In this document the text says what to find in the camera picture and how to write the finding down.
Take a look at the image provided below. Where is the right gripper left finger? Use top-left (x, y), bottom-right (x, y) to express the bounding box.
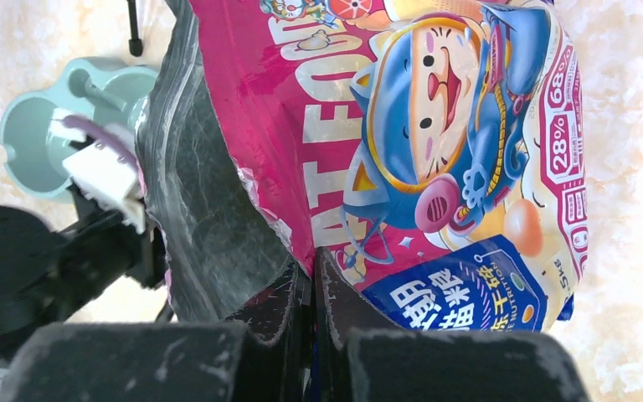
top-left (0, 264), bottom-right (309, 401)

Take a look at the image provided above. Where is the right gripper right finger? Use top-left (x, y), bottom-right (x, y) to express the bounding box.
top-left (314, 248), bottom-right (590, 401)

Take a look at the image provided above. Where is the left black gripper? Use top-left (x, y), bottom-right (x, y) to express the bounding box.
top-left (0, 185), bottom-right (166, 361)

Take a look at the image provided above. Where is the cat food bag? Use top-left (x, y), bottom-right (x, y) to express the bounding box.
top-left (137, 1), bottom-right (588, 332)

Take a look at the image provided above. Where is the green double pet bowl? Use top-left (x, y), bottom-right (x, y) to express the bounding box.
top-left (0, 57), bottom-right (158, 203)

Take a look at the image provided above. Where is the black tripod microphone stand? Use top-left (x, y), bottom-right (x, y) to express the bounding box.
top-left (126, 0), bottom-right (144, 57)

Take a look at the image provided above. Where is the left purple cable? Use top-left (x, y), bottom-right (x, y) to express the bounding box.
top-left (61, 115), bottom-right (141, 168)

